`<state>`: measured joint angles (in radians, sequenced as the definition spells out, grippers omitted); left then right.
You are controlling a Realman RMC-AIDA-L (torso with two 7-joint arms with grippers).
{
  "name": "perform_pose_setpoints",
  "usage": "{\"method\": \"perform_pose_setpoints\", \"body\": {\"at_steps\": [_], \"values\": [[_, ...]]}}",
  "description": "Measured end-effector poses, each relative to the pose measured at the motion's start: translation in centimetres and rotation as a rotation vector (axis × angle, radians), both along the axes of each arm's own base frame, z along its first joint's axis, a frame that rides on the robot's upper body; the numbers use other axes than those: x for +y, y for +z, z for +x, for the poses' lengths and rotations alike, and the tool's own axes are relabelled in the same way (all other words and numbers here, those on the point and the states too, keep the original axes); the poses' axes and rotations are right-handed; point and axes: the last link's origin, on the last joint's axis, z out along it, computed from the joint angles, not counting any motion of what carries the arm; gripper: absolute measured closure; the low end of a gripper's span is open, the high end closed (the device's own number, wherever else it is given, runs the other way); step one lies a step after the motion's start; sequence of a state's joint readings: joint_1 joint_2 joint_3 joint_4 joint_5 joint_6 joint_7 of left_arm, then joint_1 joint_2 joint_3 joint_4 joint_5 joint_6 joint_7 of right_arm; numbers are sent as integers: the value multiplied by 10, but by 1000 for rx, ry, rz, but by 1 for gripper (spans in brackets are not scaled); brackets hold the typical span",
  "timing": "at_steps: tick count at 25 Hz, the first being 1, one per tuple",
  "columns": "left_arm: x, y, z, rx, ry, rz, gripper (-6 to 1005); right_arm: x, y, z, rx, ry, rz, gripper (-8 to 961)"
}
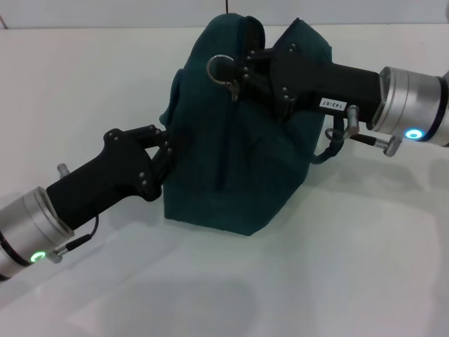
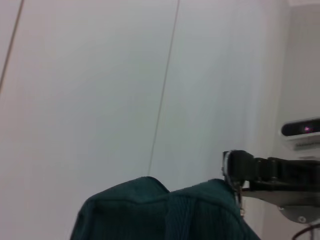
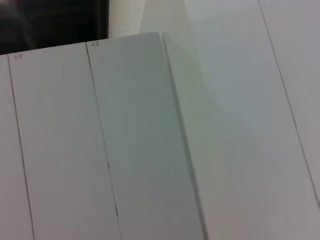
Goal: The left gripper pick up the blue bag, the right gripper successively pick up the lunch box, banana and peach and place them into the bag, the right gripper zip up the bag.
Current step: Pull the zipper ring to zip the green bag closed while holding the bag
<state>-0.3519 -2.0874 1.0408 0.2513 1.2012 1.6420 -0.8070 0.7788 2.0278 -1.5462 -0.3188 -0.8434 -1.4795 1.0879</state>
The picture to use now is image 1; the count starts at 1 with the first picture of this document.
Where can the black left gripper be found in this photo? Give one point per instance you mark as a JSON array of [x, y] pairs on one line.
[[105, 182]]

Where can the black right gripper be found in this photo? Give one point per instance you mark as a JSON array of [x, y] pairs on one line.
[[322, 84]]

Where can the dark teal insulated lunch bag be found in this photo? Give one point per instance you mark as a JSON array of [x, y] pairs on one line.
[[238, 158]]

